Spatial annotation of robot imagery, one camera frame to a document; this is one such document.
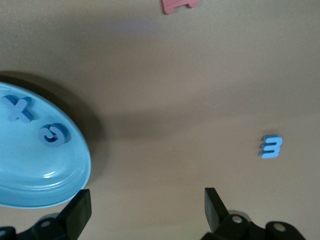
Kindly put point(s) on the blue plate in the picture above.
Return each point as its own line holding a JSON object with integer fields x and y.
{"x": 37, "y": 175}

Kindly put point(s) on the blue foam letter G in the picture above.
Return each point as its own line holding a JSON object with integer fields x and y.
{"x": 42, "y": 136}

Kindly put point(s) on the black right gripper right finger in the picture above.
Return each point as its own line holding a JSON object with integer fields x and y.
{"x": 213, "y": 210}

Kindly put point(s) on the blue foam letter E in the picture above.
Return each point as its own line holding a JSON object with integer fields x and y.
{"x": 277, "y": 147}

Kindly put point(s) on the red foam letter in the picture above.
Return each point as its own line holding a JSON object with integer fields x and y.
{"x": 170, "y": 7}

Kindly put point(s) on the blue foam letter X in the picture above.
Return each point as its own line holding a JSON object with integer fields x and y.
{"x": 18, "y": 110}

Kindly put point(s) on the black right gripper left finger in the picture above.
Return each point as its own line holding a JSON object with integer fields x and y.
{"x": 77, "y": 210}

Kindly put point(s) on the brown table cover mat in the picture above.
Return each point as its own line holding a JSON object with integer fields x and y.
{"x": 175, "y": 75}

